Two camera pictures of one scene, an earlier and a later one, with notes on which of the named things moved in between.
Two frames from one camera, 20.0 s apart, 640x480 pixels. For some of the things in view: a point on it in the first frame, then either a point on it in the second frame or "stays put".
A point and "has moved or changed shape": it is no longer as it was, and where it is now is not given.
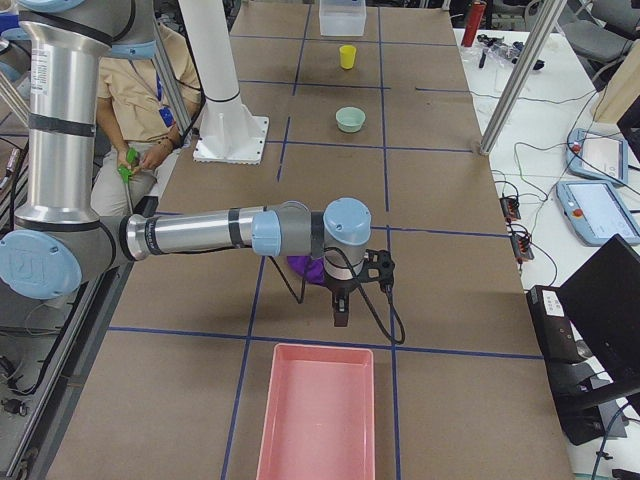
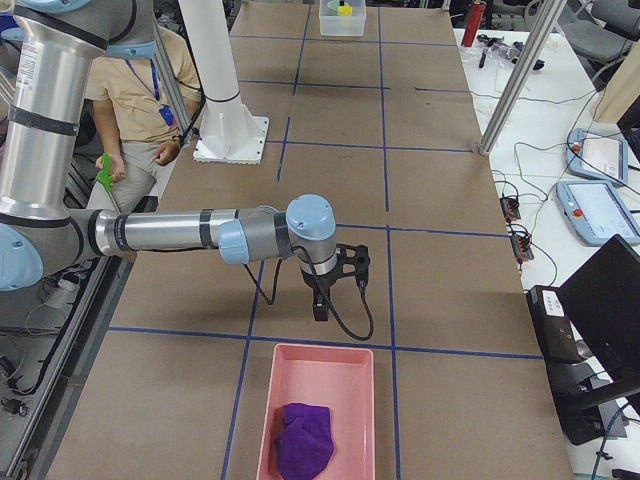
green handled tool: (132, 156) -> (105, 176)
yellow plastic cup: (347, 56) -> (345, 11)
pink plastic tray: (319, 418) stays put
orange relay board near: (520, 245) stays put
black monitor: (601, 301) stays put
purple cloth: (312, 269) has moved or changed shape
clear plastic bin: (342, 18) stays put
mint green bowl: (350, 119) -> (332, 7)
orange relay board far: (510, 208) stays put
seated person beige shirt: (136, 134) stays put
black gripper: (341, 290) -> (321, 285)
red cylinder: (476, 13) stays put
